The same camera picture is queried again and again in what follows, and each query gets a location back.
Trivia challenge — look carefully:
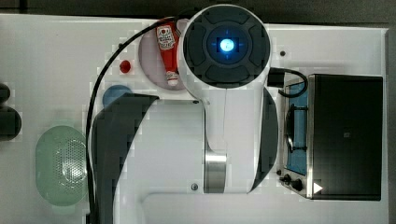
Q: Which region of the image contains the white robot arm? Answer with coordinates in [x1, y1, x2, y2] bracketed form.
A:
[91, 5, 274, 224]

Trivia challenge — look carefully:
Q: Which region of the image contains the grey round plate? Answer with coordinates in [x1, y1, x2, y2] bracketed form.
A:
[138, 21, 185, 91]

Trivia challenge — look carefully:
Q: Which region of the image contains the red ketchup bottle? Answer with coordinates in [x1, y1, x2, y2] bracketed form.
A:
[155, 21, 179, 87]

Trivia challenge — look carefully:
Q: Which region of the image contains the blue cup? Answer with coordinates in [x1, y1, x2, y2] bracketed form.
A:
[102, 85, 132, 107]

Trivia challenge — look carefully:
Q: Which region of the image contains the silver toaster oven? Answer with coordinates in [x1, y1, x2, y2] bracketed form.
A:
[277, 74, 383, 201]

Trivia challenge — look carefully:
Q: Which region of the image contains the green perforated colander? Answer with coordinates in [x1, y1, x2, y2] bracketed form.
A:
[35, 126, 87, 206]

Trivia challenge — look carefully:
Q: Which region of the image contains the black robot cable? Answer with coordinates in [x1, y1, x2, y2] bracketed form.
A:
[85, 16, 180, 224]

